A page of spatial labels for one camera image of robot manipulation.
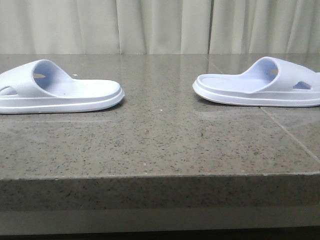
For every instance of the beige pleated curtain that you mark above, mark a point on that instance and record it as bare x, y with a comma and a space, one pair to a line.
159, 26

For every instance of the light blue slipper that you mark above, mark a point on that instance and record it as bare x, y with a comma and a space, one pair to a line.
269, 82
41, 86

